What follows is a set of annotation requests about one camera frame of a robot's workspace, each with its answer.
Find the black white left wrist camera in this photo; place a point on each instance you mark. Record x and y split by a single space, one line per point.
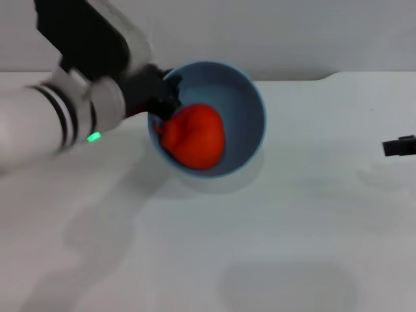
84 39

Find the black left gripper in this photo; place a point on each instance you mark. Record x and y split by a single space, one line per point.
139 91

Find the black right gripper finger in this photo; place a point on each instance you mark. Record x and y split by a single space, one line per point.
399 148
408 137

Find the orange fruit with stem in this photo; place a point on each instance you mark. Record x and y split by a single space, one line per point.
198 139

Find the blue ceramic bowl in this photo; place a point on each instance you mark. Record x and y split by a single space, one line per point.
237 110

